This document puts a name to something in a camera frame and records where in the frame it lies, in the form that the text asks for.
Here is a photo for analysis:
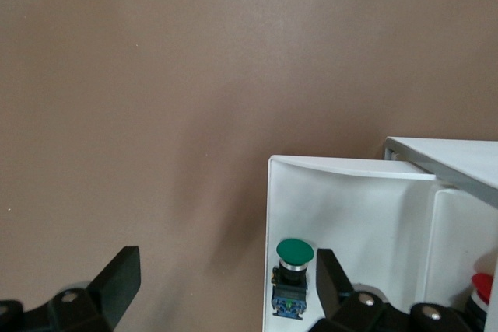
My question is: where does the white drawer cabinet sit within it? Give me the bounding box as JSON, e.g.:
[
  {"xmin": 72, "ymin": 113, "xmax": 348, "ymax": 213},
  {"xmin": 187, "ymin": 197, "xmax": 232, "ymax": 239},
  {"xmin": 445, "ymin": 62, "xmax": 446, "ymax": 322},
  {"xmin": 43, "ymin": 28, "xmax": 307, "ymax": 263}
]
[{"xmin": 384, "ymin": 135, "xmax": 498, "ymax": 211}]

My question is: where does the green mushroom push button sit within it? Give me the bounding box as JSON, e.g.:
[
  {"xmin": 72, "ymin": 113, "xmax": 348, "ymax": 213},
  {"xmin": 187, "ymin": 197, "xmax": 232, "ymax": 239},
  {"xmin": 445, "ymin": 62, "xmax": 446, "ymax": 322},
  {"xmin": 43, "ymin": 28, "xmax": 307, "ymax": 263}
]
[{"xmin": 269, "ymin": 237, "xmax": 315, "ymax": 320}]

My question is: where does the white plastic bin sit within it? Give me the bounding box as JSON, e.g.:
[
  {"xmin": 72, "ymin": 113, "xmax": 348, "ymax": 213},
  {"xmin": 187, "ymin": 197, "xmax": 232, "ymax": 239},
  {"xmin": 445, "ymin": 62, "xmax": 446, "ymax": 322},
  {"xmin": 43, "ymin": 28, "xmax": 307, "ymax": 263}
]
[{"xmin": 263, "ymin": 154, "xmax": 498, "ymax": 332}]

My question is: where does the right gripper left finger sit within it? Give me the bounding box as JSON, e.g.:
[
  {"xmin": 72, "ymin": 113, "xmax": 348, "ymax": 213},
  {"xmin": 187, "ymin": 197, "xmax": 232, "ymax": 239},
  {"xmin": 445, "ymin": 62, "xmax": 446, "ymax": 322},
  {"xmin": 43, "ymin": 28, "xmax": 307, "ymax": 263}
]
[{"xmin": 0, "ymin": 245, "xmax": 142, "ymax": 332}]

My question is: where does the red push button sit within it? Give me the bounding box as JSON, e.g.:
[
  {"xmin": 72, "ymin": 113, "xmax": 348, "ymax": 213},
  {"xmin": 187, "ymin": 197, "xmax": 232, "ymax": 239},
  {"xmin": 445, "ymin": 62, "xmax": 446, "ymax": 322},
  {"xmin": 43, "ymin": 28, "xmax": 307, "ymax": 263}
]
[{"xmin": 468, "ymin": 272, "xmax": 496, "ymax": 332}]

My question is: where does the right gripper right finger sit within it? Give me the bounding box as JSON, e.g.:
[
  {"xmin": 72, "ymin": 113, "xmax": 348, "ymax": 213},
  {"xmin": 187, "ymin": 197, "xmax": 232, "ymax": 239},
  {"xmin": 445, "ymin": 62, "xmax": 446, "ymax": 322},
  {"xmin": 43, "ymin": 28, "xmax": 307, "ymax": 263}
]
[{"xmin": 310, "ymin": 247, "xmax": 488, "ymax": 332}]

